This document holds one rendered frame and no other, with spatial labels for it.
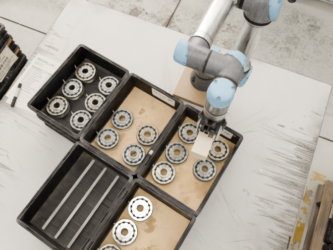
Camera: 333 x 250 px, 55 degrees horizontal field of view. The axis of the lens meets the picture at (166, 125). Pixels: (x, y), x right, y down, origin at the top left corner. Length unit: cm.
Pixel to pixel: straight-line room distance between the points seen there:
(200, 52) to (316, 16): 229
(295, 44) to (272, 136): 137
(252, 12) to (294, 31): 175
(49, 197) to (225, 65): 95
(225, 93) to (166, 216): 69
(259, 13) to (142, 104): 67
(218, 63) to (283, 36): 201
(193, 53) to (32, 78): 114
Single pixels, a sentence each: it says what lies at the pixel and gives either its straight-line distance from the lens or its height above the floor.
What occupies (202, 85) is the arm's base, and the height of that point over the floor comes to 77.
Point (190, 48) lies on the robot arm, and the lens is 100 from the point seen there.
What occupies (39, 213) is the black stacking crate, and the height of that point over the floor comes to 83.
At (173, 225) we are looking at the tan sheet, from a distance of 142.
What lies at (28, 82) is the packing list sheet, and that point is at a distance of 192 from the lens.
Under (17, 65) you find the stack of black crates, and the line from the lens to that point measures 256.
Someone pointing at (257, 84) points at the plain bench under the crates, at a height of 70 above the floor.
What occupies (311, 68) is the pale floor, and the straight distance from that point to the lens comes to 287.
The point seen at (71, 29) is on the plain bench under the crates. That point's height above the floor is 70.
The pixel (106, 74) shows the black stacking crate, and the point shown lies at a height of 83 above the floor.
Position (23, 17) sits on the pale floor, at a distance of 318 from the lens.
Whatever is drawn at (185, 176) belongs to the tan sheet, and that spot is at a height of 83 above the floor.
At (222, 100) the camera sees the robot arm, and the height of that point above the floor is 143.
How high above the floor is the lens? 224
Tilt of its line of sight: 68 degrees down
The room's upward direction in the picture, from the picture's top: 1 degrees counter-clockwise
